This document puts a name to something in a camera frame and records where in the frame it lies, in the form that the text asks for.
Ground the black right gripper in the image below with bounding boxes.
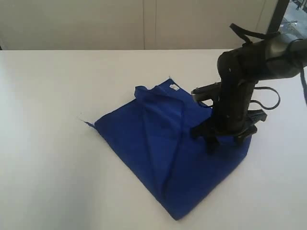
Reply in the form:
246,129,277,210
190,80,267,155

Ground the blue towel with white label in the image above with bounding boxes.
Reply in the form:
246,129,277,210
92,79,251,220

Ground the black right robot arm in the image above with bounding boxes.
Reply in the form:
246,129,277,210
190,24,307,153

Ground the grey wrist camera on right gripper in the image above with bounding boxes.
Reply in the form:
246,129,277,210
191,82,221,103

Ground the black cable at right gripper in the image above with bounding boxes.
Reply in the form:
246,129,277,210
199,86,282,111

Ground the black window frame post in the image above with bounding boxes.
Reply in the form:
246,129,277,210
267,0,290,33

